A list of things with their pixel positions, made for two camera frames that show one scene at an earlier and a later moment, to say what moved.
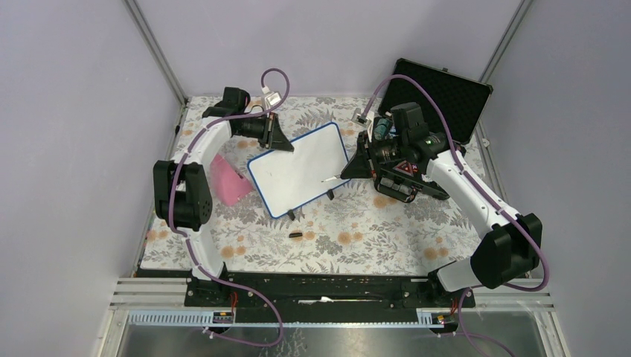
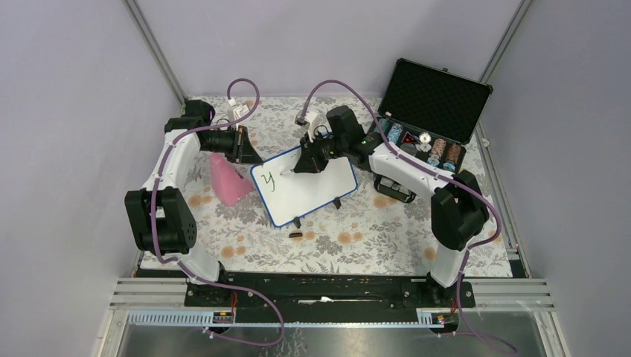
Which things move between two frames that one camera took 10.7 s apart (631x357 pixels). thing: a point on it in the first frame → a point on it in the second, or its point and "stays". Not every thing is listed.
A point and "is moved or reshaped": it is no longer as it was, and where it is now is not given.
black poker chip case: (451, 101) stays
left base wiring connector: (226, 317) stays
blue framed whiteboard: (285, 179) is moved or reshaped
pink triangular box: (229, 184) stays
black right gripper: (359, 167) → (309, 161)
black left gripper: (277, 139) → (242, 150)
